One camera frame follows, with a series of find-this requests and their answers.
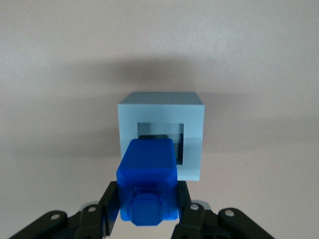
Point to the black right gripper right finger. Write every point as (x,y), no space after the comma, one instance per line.
(197,221)

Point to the gray cube base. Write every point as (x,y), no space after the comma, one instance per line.
(159,112)

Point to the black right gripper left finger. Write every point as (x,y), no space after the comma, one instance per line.
(89,219)

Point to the blue plastic part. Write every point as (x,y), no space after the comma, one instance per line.
(149,171)

